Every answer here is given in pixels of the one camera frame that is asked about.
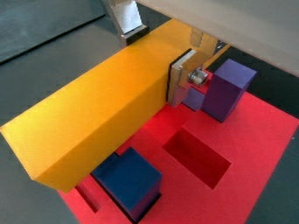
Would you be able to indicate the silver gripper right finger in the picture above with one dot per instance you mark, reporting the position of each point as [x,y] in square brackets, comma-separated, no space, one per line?
[184,71]

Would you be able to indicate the red slotted board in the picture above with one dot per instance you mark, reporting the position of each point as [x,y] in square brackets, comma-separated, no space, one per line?
[216,164]

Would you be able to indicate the long yellow block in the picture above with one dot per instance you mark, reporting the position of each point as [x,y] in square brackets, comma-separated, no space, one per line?
[67,133]

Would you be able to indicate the dark blue U block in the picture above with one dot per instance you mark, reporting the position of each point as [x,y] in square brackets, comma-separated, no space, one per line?
[131,181]

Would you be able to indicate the purple U block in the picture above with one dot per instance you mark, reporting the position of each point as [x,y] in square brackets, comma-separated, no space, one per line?
[227,86]

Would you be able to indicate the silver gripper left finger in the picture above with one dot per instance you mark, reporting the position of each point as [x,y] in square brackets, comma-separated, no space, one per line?
[125,18]

